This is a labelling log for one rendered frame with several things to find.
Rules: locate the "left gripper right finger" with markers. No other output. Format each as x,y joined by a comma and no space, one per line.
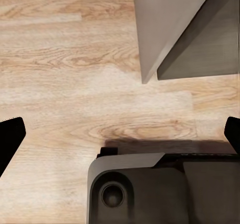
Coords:
232,133

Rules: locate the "dishwasher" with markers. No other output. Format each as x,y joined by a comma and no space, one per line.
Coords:
209,46

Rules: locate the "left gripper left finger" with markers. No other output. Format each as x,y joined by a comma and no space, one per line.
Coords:
12,133

